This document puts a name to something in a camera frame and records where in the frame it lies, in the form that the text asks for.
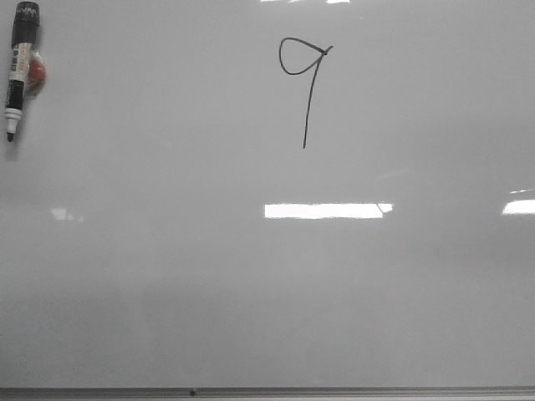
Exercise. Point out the grey aluminium whiteboard frame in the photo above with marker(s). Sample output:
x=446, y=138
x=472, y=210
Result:
x=461, y=393

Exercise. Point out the black whiteboard marker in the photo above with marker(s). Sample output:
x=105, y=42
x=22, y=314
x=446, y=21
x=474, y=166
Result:
x=24, y=35

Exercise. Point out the white glossy whiteboard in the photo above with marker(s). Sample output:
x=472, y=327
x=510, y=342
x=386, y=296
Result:
x=270, y=194

